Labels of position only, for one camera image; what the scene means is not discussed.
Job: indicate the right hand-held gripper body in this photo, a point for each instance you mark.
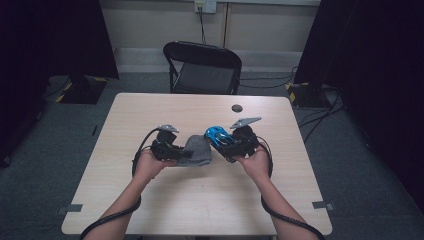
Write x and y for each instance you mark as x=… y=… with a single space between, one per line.
x=246 y=141

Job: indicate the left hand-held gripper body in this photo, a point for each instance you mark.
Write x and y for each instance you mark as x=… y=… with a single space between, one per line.
x=165 y=148

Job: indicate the grey terry cloth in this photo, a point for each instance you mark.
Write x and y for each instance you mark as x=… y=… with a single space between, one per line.
x=200 y=151

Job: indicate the blue toy car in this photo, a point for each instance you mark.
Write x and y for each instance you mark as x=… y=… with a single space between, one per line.
x=218 y=136

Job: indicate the person's left hand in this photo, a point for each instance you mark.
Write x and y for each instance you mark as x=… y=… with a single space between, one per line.
x=148 y=165

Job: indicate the person's right hand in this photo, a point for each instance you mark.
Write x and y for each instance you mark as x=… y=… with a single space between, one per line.
x=258 y=166

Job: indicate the round dark table grommet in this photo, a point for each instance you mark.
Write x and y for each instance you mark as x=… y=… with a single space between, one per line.
x=237 y=108

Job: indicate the black folding chair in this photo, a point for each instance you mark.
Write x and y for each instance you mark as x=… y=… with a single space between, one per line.
x=203 y=78

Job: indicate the yellow black striped stand base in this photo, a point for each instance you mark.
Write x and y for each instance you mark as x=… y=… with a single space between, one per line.
x=305 y=95

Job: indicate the grey tape strip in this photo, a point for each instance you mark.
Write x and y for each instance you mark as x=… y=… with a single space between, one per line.
x=322 y=205
x=70 y=208

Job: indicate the dark curtain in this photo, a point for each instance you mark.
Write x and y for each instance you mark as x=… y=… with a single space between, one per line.
x=376 y=66
x=50 y=36

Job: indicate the dark stand base plate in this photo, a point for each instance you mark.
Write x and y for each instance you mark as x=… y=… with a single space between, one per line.
x=83 y=91

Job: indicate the thin wall conduit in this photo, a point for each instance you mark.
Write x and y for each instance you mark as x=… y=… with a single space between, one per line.
x=226 y=23

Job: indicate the white wall socket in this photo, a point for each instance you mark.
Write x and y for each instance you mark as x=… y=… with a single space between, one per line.
x=205 y=6

